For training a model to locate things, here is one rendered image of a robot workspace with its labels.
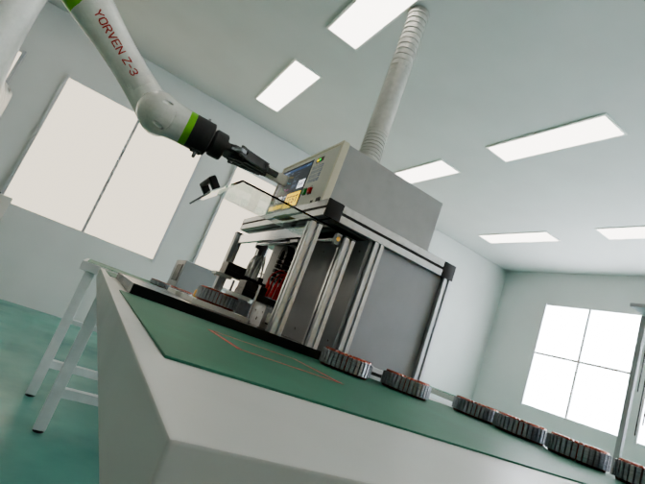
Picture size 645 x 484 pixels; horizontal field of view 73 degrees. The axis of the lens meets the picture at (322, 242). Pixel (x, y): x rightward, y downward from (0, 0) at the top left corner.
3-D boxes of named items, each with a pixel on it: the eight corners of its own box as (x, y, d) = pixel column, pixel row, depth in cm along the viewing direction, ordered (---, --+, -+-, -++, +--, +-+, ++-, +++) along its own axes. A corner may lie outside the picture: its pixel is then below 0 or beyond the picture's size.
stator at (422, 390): (436, 405, 93) (441, 389, 93) (388, 388, 91) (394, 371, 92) (416, 396, 103) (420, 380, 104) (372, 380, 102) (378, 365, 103)
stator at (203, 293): (199, 299, 105) (204, 284, 106) (189, 295, 115) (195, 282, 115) (240, 314, 109) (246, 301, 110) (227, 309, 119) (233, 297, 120)
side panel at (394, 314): (332, 365, 103) (375, 241, 110) (326, 363, 105) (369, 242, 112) (418, 396, 114) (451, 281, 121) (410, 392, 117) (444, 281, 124)
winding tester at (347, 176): (319, 206, 115) (345, 139, 119) (262, 219, 153) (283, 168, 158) (424, 263, 131) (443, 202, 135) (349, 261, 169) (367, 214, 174)
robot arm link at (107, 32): (66, 7, 105) (109, -12, 108) (74, 19, 116) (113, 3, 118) (151, 143, 118) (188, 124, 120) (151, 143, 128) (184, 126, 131)
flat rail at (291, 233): (307, 235, 104) (312, 225, 105) (234, 242, 159) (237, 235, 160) (311, 238, 105) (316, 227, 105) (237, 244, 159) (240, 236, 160)
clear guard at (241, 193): (209, 192, 94) (220, 168, 96) (188, 204, 116) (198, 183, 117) (330, 251, 108) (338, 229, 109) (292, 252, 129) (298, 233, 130)
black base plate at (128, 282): (129, 293, 85) (133, 282, 85) (115, 278, 141) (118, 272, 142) (324, 362, 104) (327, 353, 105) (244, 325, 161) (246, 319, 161)
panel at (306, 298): (329, 354, 104) (370, 239, 110) (245, 319, 162) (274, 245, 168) (333, 355, 104) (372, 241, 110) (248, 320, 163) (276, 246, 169)
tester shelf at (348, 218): (323, 214, 103) (330, 197, 104) (239, 229, 163) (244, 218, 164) (452, 281, 121) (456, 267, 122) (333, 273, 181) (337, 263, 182)
